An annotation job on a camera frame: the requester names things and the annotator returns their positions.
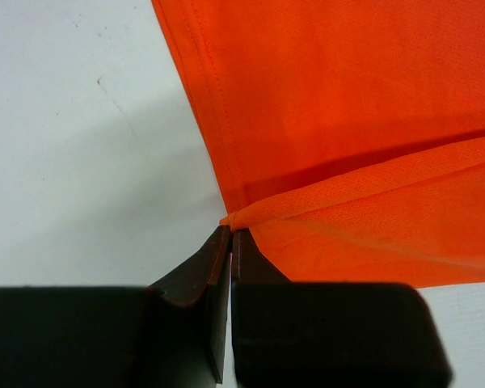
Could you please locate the orange t shirt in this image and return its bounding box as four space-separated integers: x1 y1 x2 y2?
154 1 485 288

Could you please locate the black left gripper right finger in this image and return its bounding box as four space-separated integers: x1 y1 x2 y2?
231 230 453 387

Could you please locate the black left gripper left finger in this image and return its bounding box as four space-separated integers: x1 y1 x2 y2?
0 226 231 387

